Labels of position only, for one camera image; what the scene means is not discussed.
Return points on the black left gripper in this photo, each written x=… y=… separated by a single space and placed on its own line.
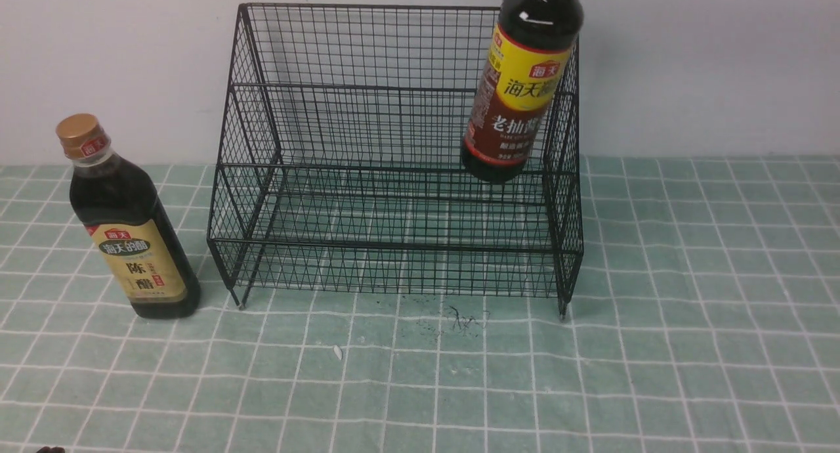
x=51 y=449

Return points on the vinegar bottle gold cap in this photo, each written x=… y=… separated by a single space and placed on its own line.
x=118 y=204

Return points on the dark soy sauce bottle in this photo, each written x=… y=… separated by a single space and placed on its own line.
x=531 y=44

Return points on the green checkered tablecloth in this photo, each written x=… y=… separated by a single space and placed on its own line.
x=705 y=319

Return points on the black wire mesh shelf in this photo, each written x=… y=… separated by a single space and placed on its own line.
x=339 y=161

